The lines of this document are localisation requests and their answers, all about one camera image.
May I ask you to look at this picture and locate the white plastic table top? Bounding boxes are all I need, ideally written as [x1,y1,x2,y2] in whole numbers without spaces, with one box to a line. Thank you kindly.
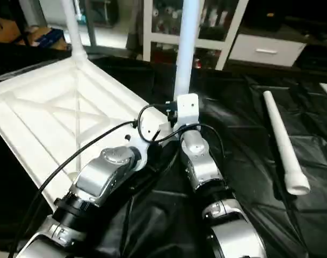
[0,55,172,211]

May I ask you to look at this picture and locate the white low drawer unit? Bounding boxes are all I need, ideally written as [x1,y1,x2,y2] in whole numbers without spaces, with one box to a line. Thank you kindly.
[227,33,307,68]

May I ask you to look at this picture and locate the black work mat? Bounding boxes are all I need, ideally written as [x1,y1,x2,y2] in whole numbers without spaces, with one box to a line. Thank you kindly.
[0,46,327,258]

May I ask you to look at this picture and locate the grey metal pole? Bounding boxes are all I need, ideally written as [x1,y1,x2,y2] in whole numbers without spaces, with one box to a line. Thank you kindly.
[83,0,100,49]

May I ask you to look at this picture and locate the white plastic table leg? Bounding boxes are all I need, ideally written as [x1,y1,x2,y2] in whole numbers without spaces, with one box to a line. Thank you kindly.
[172,0,201,101]
[62,0,88,65]
[262,90,312,196]

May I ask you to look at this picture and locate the white glass-door cabinet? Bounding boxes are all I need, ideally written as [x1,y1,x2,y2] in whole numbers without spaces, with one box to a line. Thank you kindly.
[140,0,249,71]

